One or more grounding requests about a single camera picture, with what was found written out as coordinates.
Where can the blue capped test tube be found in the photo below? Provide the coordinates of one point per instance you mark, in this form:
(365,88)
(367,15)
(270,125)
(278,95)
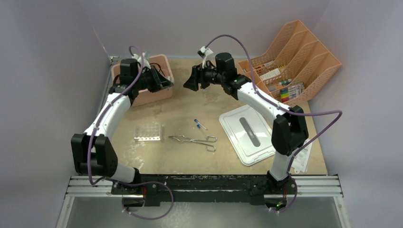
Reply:
(200,125)
(202,131)

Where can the metal crucible tongs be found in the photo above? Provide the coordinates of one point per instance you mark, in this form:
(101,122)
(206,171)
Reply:
(207,142)

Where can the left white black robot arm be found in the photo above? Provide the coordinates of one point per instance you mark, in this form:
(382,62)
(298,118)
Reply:
(93,153)

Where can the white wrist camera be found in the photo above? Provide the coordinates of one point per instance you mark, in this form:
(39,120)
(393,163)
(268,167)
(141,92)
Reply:
(143,59)
(206,54)

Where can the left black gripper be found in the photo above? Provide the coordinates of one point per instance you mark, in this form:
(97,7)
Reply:
(159,82)

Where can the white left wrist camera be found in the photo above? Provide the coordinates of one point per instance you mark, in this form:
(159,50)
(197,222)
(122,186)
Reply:
(143,59)

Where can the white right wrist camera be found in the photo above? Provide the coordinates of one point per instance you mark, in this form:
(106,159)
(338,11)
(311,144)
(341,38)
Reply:
(206,54)

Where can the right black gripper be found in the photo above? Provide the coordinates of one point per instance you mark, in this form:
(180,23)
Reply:
(198,76)

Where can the set of coloured markers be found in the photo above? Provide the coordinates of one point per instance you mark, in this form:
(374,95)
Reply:
(291,92)

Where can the clear well plate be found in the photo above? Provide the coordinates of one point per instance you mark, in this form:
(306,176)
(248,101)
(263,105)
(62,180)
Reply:
(148,132)

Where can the white plastic bin lid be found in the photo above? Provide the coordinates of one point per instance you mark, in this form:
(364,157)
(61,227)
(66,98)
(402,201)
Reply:
(249,134)

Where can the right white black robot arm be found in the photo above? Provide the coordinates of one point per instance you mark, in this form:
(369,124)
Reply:
(289,127)

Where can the orange mesh file organizer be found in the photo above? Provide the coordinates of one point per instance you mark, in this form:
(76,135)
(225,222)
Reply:
(295,56)

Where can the aluminium rail frame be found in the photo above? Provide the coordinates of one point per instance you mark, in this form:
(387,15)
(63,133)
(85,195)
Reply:
(253,189)

